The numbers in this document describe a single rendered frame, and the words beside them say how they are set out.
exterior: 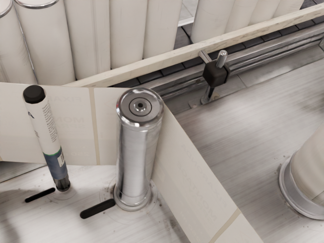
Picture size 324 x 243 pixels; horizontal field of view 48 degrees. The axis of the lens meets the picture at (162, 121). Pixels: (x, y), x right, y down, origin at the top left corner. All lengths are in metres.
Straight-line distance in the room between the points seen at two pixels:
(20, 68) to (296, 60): 0.47
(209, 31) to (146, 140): 0.30
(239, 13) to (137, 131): 0.35
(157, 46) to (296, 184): 0.26
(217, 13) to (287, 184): 0.25
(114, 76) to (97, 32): 0.08
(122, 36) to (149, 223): 0.24
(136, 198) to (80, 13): 0.21
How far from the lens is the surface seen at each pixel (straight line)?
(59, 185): 0.43
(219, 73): 0.51
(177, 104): 0.58
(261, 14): 0.63
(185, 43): 0.60
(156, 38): 0.51
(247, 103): 0.55
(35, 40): 0.44
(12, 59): 0.44
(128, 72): 0.50
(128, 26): 0.47
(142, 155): 0.32
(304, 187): 0.45
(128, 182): 0.37
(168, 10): 0.48
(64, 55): 0.47
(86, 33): 0.45
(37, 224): 0.45
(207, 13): 0.54
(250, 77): 0.65
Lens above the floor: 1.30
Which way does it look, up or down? 57 degrees down
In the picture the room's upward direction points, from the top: 11 degrees clockwise
